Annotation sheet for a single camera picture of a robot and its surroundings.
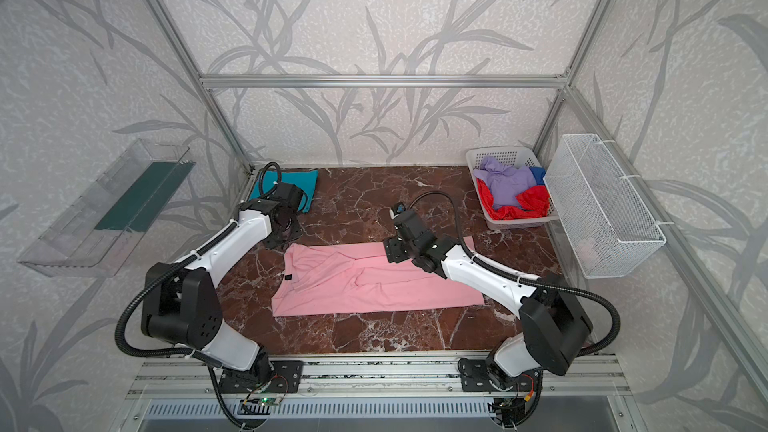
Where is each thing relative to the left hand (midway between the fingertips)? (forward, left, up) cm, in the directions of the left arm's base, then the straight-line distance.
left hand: (291, 227), depth 89 cm
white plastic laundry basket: (+37, -77, -4) cm, 85 cm away
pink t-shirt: (-12, -11, -9) cm, 19 cm away
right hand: (-2, -32, +2) cm, 32 cm away
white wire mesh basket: (-15, -77, +25) cm, 82 cm away
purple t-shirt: (+22, -71, -4) cm, 74 cm away
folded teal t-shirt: (+5, +4, +15) cm, 16 cm away
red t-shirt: (+13, -78, -3) cm, 79 cm away
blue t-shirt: (+25, -82, -2) cm, 86 cm away
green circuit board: (-42, -2, -10) cm, 43 cm away
